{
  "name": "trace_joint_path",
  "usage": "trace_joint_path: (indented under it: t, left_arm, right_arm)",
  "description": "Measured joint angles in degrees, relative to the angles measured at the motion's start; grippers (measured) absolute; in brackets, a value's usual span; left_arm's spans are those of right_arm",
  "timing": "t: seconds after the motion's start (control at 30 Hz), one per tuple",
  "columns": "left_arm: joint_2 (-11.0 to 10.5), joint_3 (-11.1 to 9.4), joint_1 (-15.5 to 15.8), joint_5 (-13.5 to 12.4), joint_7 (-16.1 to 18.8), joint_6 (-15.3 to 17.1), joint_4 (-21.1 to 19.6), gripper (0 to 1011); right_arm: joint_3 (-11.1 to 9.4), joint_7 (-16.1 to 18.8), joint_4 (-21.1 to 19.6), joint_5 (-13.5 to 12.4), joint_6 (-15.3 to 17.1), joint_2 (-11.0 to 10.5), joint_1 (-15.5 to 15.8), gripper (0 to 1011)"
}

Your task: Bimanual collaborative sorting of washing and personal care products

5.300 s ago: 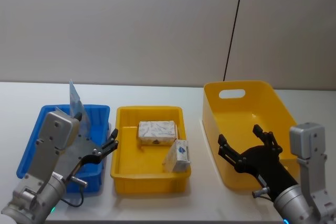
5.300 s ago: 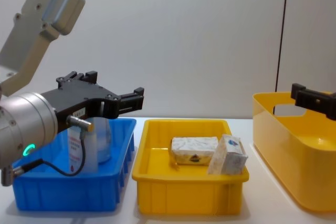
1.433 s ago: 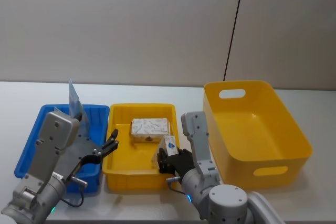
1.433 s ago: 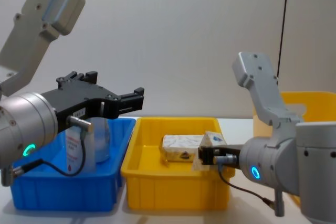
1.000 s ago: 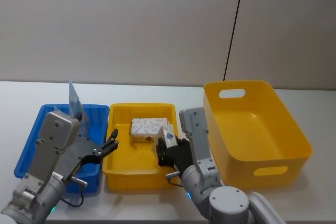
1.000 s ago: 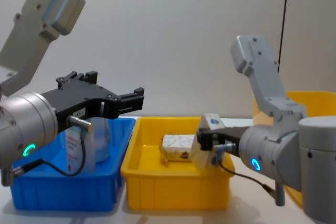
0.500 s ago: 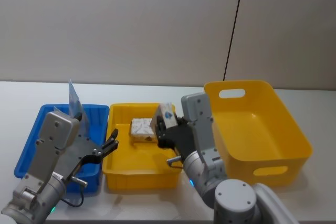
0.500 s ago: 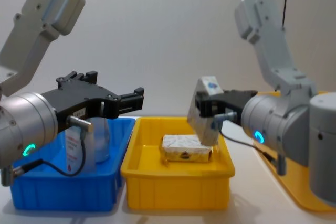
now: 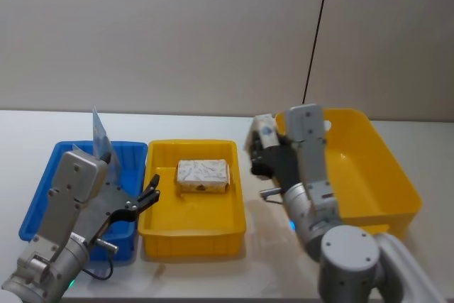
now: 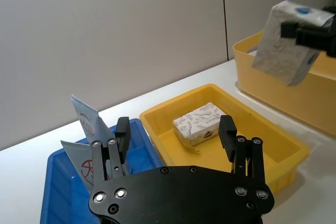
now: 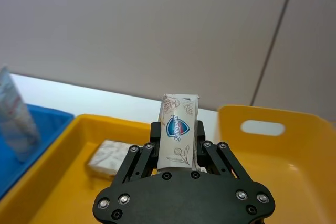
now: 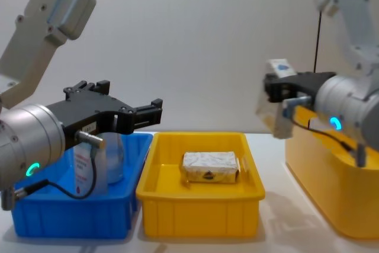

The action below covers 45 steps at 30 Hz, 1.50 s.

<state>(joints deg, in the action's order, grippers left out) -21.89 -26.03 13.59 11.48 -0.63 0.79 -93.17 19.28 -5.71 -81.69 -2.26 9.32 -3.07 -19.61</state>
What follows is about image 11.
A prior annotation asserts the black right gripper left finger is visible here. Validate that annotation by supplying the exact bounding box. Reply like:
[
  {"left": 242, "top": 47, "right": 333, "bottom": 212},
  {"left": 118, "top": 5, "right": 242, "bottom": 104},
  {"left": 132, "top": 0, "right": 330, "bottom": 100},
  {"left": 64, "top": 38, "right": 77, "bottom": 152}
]
[{"left": 113, "top": 121, "right": 162, "bottom": 183}]

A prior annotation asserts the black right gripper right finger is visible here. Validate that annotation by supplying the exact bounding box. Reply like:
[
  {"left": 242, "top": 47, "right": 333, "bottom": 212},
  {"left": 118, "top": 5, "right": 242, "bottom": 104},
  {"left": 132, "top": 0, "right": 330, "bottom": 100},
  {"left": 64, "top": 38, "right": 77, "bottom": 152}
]
[{"left": 195, "top": 120, "right": 253, "bottom": 183}]

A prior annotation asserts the white floral soap box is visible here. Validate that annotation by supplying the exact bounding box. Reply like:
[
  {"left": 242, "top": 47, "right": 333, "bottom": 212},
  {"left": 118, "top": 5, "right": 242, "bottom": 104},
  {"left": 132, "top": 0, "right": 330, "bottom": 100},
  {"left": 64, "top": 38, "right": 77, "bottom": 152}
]
[{"left": 87, "top": 140, "right": 132, "bottom": 182}]

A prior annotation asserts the yellow plastic tray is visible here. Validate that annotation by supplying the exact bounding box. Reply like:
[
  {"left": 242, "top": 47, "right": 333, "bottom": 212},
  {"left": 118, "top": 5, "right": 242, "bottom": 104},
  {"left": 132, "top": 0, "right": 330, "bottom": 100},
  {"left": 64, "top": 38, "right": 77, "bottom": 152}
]
[{"left": 0, "top": 105, "right": 336, "bottom": 224}]

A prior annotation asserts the blue plastic tray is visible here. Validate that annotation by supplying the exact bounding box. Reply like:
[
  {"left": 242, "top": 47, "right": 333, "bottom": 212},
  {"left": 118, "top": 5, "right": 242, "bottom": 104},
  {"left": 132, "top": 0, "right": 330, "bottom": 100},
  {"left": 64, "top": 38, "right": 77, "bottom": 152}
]
[{"left": 0, "top": 103, "right": 75, "bottom": 201}]

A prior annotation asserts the white and blue wrapped package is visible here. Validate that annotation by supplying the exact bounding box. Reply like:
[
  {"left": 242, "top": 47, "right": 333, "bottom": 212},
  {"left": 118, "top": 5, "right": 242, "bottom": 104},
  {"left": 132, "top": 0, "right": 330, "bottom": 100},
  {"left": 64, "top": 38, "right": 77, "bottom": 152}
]
[{"left": 0, "top": 66, "right": 41, "bottom": 162}]

